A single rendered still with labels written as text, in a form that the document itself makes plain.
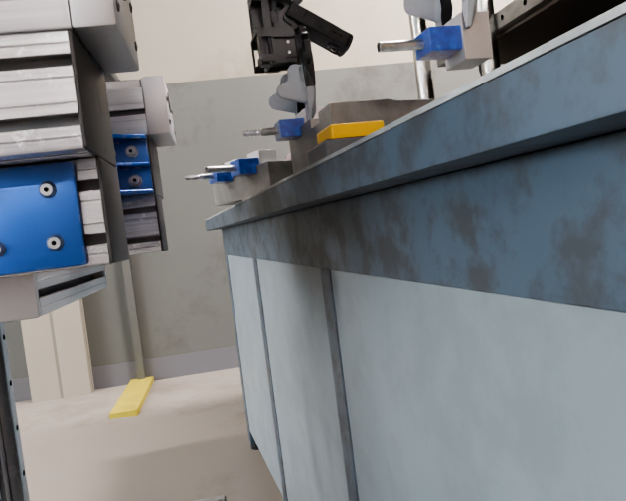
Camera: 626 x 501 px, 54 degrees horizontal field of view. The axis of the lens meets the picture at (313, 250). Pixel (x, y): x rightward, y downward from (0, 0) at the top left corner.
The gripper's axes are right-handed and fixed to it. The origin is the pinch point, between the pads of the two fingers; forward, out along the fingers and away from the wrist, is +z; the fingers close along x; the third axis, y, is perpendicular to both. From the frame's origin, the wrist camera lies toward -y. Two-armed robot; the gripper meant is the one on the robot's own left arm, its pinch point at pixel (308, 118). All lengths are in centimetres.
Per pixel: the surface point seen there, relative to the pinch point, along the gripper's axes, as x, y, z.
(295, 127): 2.1, 2.9, 1.5
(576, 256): 68, 4, 20
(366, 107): 19.1, -2.8, 2.5
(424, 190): 49, 4, 15
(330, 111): 19.0, 2.2, 2.6
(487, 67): -69, -75, -23
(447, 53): 29.8, -9.7, -1.1
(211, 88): -249, -15, -64
